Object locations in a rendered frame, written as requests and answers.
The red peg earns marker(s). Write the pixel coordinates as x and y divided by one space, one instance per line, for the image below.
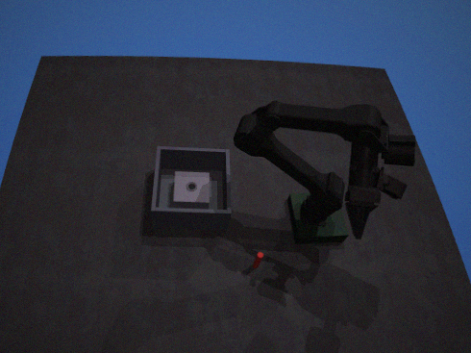
258 260

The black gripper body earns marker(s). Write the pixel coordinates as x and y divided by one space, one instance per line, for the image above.
362 183

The white square plate with hole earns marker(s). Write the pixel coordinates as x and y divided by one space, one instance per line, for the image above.
191 190

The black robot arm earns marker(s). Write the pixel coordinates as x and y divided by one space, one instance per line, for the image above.
360 124

